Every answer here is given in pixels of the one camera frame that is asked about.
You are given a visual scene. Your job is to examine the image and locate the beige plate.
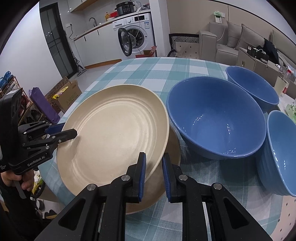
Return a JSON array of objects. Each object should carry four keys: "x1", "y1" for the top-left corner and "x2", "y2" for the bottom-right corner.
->
[
  {"x1": 126, "y1": 127, "x2": 181, "y2": 215},
  {"x1": 57, "y1": 84, "x2": 170, "y2": 195}
]

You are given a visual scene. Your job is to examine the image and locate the wooden shoe rack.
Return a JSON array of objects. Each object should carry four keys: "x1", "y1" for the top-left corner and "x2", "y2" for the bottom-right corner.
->
[{"x1": 1, "y1": 71, "x2": 47, "y2": 126}]

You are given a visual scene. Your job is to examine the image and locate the grey sofa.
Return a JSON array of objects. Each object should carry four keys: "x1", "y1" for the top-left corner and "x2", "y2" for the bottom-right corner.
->
[{"x1": 199, "y1": 22, "x2": 295, "y2": 68}]

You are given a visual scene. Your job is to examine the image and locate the cardboard box with snacks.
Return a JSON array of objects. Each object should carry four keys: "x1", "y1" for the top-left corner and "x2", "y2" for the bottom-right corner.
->
[{"x1": 45, "y1": 77, "x2": 82, "y2": 113}]

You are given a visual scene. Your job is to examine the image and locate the purple bag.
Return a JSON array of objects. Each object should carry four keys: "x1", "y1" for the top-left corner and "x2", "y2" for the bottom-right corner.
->
[{"x1": 29, "y1": 87, "x2": 60, "y2": 124}]

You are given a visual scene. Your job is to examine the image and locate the large dark blue bowl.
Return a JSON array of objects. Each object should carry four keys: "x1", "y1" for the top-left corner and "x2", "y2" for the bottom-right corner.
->
[{"x1": 166, "y1": 76, "x2": 266, "y2": 160}]

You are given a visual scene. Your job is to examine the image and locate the person's left hand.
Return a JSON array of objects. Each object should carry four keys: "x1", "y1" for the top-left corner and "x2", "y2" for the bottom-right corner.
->
[{"x1": 0, "y1": 171, "x2": 35, "y2": 192}]

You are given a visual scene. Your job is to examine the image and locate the teal checkered tablecloth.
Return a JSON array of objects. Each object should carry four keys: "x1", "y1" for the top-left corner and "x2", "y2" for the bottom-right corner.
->
[{"x1": 38, "y1": 57, "x2": 292, "y2": 241}]

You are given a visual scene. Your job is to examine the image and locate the cream tumbler cup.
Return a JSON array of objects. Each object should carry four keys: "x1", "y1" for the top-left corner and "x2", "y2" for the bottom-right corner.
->
[{"x1": 274, "y1": 76, "x2": 287, "y2": 96}]

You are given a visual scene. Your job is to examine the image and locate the grey side cabinet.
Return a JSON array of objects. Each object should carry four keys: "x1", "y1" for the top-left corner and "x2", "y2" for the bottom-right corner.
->
[{"x1": 236, "y1": 48, "x2": 283, "y2": 86}]

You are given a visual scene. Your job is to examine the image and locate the white washing machine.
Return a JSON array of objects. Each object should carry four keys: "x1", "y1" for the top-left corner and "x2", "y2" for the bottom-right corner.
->
[{"x1": 112, "y1": 12, "x2": 155, "y2": 60}]

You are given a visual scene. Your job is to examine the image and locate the white kitchen cabinets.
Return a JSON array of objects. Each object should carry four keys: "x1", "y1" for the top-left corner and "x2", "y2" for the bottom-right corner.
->
[{"x1": 74, "y1": 24, "x2": 124, "y2": 67}]

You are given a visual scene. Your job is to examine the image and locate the green tissue pack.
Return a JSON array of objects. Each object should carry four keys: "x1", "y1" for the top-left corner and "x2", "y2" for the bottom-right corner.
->
[{"x1": 285, "y1": 104, "x2": 296, "y2": 118}]

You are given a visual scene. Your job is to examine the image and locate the red cardboard box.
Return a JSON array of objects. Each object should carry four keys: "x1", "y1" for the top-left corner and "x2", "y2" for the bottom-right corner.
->
[{"x1": 135, "y1": 46, "x2": 157, "y2": 58}]

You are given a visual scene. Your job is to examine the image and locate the light blue ribbed bowl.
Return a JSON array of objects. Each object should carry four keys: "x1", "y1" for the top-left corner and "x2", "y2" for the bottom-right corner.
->
[{"x1": 256, "y1": 110, "x2": 295, "y2": 197}]

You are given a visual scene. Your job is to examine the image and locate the black rice cooker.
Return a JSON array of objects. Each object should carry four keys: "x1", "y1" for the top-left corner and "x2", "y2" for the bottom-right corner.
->
[{"x1": 115, "y1": 1, "x2": 135, "y2": 16}]

